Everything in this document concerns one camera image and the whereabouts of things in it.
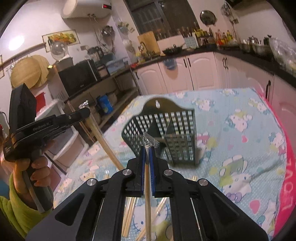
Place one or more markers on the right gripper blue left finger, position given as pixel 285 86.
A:
pixel 142 160

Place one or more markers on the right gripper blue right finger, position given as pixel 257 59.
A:
pixel 151 163

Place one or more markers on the left hand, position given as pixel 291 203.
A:
pixel 19 193

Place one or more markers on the dark green utensil basket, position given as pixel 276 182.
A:
pixel 169 124

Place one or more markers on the white plastic drawer unit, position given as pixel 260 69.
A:
pixel 67 147

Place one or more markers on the red plastic basin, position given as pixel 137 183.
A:
pixel 40 101

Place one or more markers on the chopsticks pair on table left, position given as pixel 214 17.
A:
pixel 128 214

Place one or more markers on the chopsticks pair on table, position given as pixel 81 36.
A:
pixel 128 214
pixel 160 227

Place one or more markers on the blue tin can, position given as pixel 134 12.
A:
pixel 105 104

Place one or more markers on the round bamboo tray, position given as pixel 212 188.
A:
pixel 31 71

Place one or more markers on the black microwave oven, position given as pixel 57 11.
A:
pixel 79 77

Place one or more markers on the chopsticks pair on table right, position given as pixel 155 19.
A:
pixel 160 227

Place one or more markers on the Hello Kitty blue tablecloth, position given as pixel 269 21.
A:
pixel 242 150

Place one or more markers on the black wok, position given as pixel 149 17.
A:
pixel 173 50

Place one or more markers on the wooden cutting board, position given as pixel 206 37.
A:
pixel 148 45

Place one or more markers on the framed food picture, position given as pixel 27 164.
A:
pixel 69 37

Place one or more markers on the steel bowls on counter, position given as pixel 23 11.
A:
pixel 252 44

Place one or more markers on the white water heater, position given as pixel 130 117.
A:
pixel 86 8

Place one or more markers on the pink LOVE blanket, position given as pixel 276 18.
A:
pixel 285 219

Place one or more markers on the plastic bag on counter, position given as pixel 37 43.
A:
pixel 284 55

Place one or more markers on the wall-hung pan lid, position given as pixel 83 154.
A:
pixel 208 18

